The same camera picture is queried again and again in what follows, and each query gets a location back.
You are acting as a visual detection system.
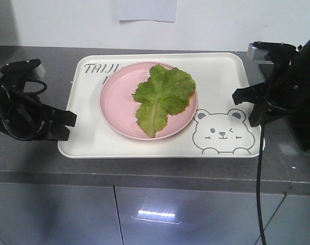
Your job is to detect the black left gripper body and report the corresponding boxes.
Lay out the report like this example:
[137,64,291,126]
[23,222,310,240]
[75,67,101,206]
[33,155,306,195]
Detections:
[0,87,53,140]

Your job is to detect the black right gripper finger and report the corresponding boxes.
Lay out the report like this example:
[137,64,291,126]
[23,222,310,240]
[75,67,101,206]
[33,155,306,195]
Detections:
[232,83,267,105]
[249,103,275,127]

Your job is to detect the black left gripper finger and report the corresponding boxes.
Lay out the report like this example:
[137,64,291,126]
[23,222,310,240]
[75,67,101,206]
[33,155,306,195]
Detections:
[47,106,77,127]
[47,125,70,141]

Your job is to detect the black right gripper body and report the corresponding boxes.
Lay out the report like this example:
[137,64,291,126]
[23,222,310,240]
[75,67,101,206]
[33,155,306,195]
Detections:
[259,62,310,120]

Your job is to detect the pink round plate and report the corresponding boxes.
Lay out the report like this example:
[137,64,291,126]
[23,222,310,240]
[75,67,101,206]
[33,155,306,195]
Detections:
[99,61,198,140]

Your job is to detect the cream bear print tray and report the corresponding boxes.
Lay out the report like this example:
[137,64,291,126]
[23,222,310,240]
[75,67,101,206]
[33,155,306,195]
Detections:
[58,53,261,159]

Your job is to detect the green lettuce leaf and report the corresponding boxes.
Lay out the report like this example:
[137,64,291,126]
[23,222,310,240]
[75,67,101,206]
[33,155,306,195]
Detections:
[132,64,196,138]

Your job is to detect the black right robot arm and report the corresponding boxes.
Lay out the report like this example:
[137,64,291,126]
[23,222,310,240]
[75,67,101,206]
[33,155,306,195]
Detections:
[232,39,310,127]

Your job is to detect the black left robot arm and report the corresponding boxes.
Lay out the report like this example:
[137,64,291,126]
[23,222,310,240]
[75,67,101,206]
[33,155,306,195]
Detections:
[0,79,77,141]

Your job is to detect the black glass cooktop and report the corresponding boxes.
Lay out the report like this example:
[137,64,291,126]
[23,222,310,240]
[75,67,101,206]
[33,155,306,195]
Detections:
[258,62,310,153]

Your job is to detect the grey lower cabinet doors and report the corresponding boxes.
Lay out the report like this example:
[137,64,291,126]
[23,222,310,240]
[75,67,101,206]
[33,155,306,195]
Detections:
[0,182,310,245]

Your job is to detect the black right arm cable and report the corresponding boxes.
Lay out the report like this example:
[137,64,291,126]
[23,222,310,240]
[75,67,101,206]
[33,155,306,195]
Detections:
[255,62,278,245]

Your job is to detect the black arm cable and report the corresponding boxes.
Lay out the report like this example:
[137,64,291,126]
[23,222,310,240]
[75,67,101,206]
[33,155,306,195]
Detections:
[0,79,54,141]
[255,62,278,245]

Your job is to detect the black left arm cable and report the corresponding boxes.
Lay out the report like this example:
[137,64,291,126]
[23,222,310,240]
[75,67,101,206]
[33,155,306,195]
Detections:
[0,79,54,141]

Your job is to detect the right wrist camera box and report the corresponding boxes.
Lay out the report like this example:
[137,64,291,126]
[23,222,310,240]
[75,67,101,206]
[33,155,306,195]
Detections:
[247,41,296,60]

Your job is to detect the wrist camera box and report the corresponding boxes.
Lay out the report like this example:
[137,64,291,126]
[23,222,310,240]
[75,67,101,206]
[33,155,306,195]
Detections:
[0,59,46,79]
[247,41,296,60]

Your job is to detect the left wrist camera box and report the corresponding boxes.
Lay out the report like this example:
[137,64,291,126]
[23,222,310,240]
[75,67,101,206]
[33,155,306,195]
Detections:
[0,59,46,79]

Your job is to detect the white paper sheet on wall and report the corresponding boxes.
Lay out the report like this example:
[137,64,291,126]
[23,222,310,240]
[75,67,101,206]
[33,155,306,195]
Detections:
[117,0,177,22]

